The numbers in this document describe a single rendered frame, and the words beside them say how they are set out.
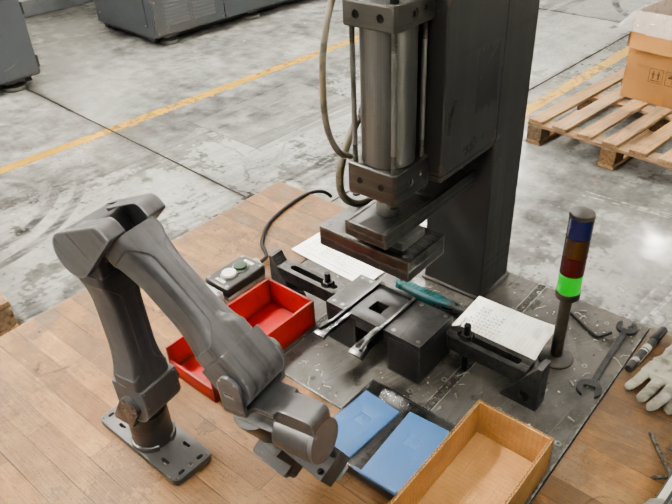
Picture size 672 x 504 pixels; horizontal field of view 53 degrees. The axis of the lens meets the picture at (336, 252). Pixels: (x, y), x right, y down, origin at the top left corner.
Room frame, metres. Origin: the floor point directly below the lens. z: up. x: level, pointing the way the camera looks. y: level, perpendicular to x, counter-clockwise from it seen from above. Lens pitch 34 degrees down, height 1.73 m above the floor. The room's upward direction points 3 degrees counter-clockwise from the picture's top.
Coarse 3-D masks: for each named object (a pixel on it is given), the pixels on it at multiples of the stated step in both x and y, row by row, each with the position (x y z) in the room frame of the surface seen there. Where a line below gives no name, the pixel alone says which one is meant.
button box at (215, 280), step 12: (312, 192) 1.48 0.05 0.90; (324, 192) 1.52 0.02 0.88; (288, 204) 1.41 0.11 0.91; (276, 216) 1.36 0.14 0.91; (264, 228) 1.31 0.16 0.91; (264, 252) 1.21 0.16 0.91; (228, 264) 1.14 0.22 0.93; (252, 264) 1.14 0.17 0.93; (216, 276) 1.10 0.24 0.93; (240, 276) 1.10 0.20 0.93; (252, 276) 1.11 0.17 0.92; (264, 276) 1.13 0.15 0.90; (216, 288) 1.08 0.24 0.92; (228, 288) 1.06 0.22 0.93; (240, 288) 1.08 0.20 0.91; (228, 300) 1.06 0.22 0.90
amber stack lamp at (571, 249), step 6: (570, 240) 0.84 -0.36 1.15; (588, 240) 0.84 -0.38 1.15; (564, 246) 0.85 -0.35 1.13; (570, 246) 0.84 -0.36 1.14; (576, 246) 0.83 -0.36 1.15; (582, 246) 0.83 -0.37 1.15; (588, 246) 0.84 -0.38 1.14; (564, 252) 0.85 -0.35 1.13; (570, 252) 0.84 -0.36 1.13; (576, 252) 0.83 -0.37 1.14; (582, 252) 0.83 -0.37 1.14; (588, 252) 0.84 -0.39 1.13; (570, 258) 0.84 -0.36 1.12; (576, 258) 0.83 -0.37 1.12; (582, 258) 0.83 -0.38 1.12
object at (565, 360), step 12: (576, 216) 0.84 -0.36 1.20; (588, 216) 0.84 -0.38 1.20; (564, 300) 0.83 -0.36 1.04; (576, 300) 0.83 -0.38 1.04; (564, 312) 0.84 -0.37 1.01; (564, 324) 0.84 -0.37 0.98; (564, 336) 0.84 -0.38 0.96; (552, 348) 0.85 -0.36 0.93; (564, 348) 0.87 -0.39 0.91; (540, 360) 0.84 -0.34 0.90; (552, 360) 0.84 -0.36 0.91; (564, 360) 0.84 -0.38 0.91
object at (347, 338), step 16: (352, 320) 0.90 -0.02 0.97; (336, 336) 0.92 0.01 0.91; (352, 336) 0.90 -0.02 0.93; (384, 336) 0.85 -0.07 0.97; (400, 352) 0.83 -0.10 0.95; (416, 352) 0.81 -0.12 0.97; (432, 352) 0.83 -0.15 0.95; (448, 352) 0.87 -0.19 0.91; (400, 368) 0.83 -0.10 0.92; (416, 368) 0.81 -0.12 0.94; (432, 368) 0.83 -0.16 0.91
